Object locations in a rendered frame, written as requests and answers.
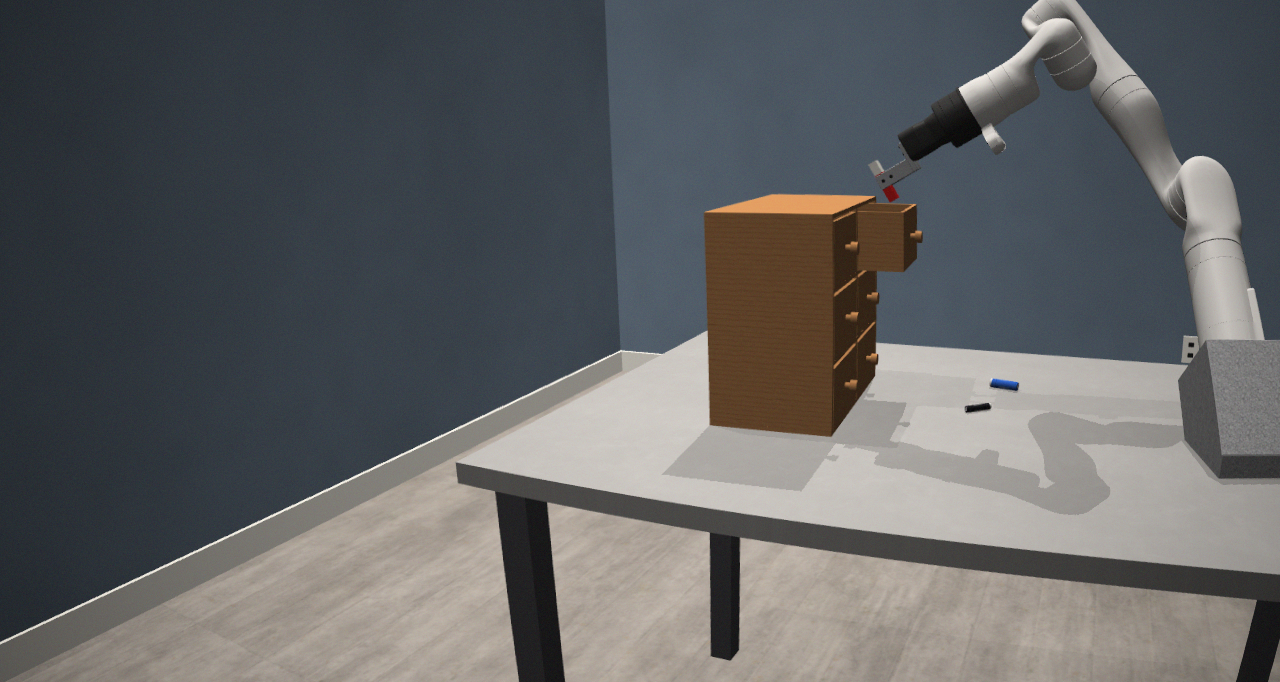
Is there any small brown wooden chest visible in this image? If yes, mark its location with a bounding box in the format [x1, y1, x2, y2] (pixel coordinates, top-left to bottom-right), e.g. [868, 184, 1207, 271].
[704, 194, 876, 438]

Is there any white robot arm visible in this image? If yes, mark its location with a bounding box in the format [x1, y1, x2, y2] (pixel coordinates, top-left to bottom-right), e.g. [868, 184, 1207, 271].
[987, 0, 1265, 349]

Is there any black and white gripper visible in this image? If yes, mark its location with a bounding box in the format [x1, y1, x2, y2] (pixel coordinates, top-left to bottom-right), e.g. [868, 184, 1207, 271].
[876, 74, 1011, 189]

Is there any red and white eraser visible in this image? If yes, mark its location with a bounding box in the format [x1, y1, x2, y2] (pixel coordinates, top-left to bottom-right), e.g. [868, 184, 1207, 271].
[868, 160, 899, 202]

